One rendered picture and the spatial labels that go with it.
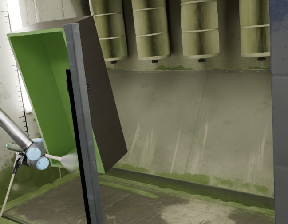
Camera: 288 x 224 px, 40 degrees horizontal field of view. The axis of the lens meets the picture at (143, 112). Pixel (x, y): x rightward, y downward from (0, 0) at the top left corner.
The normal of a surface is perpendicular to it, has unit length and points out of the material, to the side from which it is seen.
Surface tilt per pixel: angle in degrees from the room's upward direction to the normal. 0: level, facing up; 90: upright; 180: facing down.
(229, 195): 90
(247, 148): 57
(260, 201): 90
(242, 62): 90
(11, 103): 90
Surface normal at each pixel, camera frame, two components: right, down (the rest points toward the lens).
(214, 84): -0.56, -0.33
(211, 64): -0.61, 0.23
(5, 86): 0.79, 0.06
